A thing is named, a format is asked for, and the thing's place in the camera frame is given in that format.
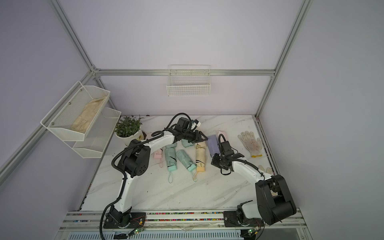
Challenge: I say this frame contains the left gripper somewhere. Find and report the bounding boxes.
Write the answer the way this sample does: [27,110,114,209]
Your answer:
[182,129,208,144]

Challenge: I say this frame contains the purple umbrella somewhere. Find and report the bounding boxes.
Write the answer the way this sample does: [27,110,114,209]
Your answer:
[206,135,220,157]

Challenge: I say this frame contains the yellow umbrella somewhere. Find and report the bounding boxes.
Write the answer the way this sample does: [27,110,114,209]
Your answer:
[196,142,207,172]

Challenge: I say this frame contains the teal umbrella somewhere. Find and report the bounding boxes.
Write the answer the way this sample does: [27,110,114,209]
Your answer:
[165,147,178,184]
[176,150,197,182]
[166,143,178,149]
[181,140,195,148]

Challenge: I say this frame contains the pink umbrella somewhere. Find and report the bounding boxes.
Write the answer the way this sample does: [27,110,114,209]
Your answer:
[216,131,229,142]
[154,149,163,168]

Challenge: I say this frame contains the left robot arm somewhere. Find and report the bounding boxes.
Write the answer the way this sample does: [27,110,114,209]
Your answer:
[99,113,208,240]

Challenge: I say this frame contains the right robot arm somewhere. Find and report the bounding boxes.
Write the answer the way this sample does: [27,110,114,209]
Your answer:
[211,134,297,227]

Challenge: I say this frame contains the white dotted work glove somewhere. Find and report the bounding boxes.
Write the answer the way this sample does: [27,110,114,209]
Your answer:
[238,131,263,158]

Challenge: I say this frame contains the cream work glove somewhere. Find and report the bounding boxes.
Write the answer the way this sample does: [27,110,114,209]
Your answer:
[258,165,274,175]

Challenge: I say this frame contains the potted green plant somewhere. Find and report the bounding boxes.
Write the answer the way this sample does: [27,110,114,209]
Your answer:
[115,116,145,147]

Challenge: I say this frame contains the beige gloves in shelf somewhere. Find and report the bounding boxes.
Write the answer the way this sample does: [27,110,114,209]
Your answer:
[71,97,106,134]

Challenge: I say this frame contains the white two-tier mesh shelf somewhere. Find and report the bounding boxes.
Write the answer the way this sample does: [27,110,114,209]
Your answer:
[41,82,121,159]

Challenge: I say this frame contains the white wire wall basket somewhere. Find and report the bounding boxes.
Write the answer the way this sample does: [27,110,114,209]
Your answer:
[166,65,211,97]

